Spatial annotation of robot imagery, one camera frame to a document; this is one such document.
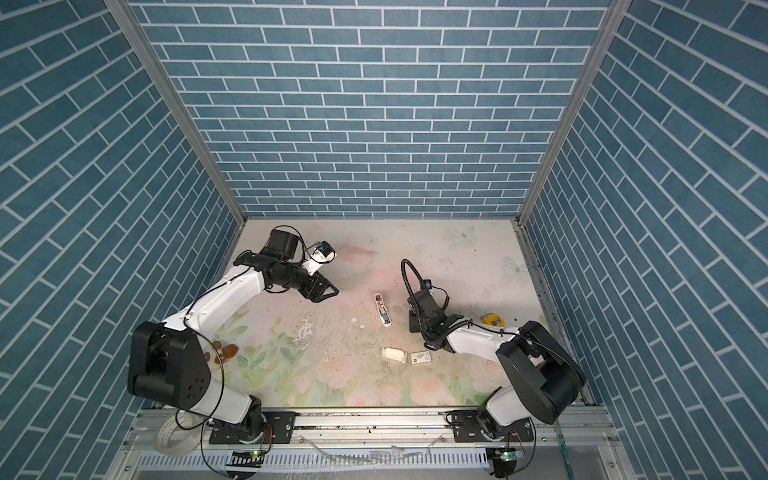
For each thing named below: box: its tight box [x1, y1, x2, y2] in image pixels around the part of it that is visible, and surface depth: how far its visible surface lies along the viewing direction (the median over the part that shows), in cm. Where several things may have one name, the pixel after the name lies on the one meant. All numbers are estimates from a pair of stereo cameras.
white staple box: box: [410, 351, 432, 364], surface depth 86 cm
